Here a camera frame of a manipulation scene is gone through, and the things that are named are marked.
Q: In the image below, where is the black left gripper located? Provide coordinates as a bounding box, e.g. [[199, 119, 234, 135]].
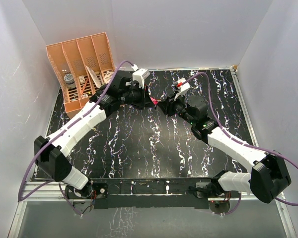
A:
[[120, 83, 155, 111]]

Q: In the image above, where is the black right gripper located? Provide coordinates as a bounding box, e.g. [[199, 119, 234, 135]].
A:
[[157, 91, 196, 125]]

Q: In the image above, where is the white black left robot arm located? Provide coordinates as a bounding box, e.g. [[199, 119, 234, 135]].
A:
[[34, 68, 154, 198]]

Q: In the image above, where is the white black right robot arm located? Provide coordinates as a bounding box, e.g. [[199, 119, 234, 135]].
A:
[[157, 96, 291, 203]]

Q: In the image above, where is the white label packet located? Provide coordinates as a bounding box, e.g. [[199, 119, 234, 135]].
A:
[[103, 71, 114, 84]]

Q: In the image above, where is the white packet in organizer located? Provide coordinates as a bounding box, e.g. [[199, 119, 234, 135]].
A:
[[85, 65, 103, 89]]

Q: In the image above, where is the small white card box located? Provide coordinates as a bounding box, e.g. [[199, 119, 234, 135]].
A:
[[78, 75, 86, 85]]

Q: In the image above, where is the orange plastic file organizer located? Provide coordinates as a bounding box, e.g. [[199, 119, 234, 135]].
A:
[[46, 32, 115, 118]]

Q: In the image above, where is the round grey tin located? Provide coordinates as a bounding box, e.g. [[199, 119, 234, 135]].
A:
[[64, 73, 76, 89]]

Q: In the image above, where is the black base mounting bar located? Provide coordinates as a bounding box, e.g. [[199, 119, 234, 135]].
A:
[[64, 177, 241, 210]]

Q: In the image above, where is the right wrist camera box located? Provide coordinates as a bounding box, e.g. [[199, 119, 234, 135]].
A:
[[174, 78, 190, 101]]

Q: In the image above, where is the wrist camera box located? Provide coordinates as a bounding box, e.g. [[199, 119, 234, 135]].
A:
[[132, 68, 150, 88], [174, 78, 190, 101]]

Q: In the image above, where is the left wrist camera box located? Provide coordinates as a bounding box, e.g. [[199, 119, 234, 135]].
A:
[[132, 68, 150, 88]]

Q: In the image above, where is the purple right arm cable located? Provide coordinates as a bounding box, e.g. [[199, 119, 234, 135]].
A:
[[176, 71, 298, 215]]

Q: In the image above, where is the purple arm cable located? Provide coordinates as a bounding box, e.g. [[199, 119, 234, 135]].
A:
[[17, 59, 139, 215], [176, 71, 298, 215]]

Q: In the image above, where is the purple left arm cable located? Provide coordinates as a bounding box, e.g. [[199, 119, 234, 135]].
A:
[[17, 59, 139, 215]]

